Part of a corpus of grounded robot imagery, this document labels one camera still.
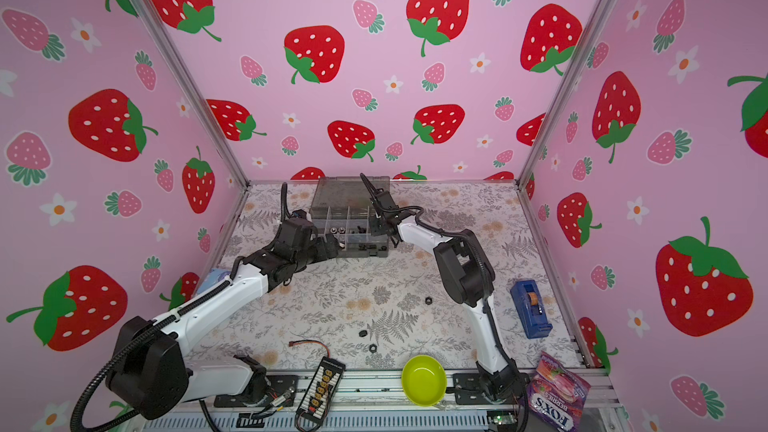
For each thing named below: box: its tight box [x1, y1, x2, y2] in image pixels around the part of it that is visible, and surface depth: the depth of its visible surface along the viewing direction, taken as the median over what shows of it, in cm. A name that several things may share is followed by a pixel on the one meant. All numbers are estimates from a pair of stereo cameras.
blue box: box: [510, 279, 553, 339], surface depth 84 cm
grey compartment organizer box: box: [310, 176, 390, 257], surface depth 113 cm
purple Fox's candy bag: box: [527, 351, 591, 432], surface depth 73 cm
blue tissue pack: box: [197, 268, 231, 294], surface depth 90 cm
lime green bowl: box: [401, 355, 447, 406], surface depth 76 cm
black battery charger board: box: [295, 356, 346, 424], surface depth 74 cm
